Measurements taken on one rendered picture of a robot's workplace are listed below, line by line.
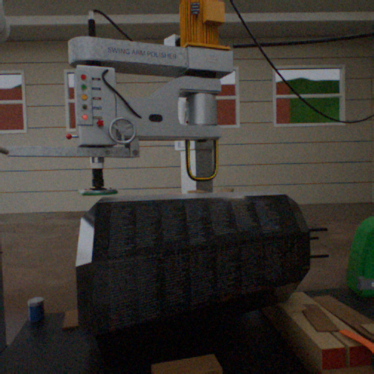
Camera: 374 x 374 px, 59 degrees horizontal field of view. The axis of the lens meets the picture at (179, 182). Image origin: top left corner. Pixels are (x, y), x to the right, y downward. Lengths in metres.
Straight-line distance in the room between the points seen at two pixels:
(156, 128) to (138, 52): 0.43
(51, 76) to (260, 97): 4.94
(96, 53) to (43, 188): 6.72
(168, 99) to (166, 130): 0.18
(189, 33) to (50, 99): 6.58
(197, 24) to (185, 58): 0.24
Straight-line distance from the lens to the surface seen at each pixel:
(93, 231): 1.68
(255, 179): 8.16
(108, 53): 1.93
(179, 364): 1.70
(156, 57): 2.00
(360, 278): 2.90
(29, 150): 1.86
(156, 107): 1.94
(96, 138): 1.83
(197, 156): 2.66
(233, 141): 8.05
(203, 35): 2.17
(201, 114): 2.05
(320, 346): 1.79
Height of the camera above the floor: 1.03
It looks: 3 degrees down
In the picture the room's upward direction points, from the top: 2 degrees counter-clockwise
